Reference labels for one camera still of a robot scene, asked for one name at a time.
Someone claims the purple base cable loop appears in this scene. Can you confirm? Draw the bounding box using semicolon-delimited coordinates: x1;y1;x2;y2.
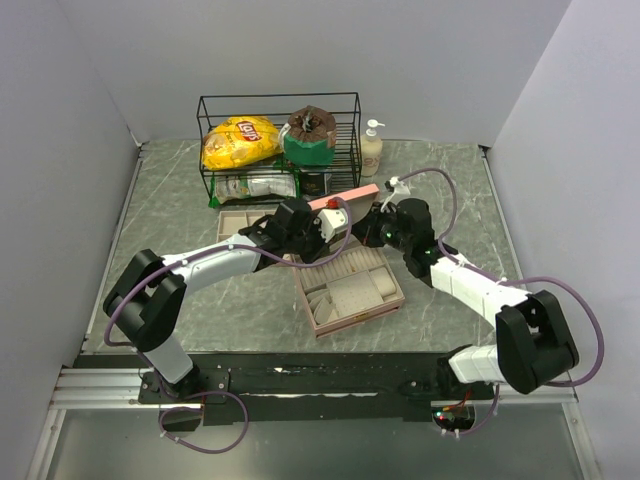
158;388;250;455

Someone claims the white green snack bag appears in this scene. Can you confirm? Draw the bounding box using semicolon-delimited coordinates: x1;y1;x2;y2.
209;173;299;208

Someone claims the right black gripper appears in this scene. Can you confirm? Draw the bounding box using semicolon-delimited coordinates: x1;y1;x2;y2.
349;202;412;254

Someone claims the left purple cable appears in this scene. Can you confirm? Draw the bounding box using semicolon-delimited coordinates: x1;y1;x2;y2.
102;196;354;348

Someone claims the black wire shelf rack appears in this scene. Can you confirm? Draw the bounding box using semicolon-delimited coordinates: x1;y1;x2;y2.
196;92;362;208

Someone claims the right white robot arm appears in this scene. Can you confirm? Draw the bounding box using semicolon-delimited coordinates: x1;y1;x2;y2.
352;198;579;399

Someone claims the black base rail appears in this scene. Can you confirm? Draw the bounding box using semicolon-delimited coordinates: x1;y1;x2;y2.
138;352;494;426

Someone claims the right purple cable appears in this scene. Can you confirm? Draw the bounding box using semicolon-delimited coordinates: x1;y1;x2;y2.
394;167;606;387

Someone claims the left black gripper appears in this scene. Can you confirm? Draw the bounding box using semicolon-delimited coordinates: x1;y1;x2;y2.
285;215;337;268

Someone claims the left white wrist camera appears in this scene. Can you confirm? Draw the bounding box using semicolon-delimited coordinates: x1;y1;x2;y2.
316;197;350;243

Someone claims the pink jewelry box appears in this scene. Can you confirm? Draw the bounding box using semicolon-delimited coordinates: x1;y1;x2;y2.
282;182;406;339

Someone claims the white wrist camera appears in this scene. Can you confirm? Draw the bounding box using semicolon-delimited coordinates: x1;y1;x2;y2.
316;197;350;243
385;176;411;203

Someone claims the dark tin can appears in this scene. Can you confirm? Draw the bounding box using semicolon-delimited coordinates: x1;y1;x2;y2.
299;169;332;197

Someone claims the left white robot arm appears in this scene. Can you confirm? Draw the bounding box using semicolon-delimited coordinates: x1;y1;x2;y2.
103;199;350;402

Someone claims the cream pump lotion bottle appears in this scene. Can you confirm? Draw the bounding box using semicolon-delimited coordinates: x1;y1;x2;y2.
361;119;385;177

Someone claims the pink jewelry tray insert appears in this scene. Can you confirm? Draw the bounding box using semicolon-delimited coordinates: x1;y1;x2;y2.
216;209;275;242

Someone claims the yellow Lays chips bag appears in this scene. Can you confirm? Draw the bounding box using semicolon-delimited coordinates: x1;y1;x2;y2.
201;116;282;171

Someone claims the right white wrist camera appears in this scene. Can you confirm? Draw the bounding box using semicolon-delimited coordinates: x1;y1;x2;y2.
385;176;411;203

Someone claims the brown green wrapped package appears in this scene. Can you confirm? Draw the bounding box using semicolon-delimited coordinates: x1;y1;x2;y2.
278;105;337;168

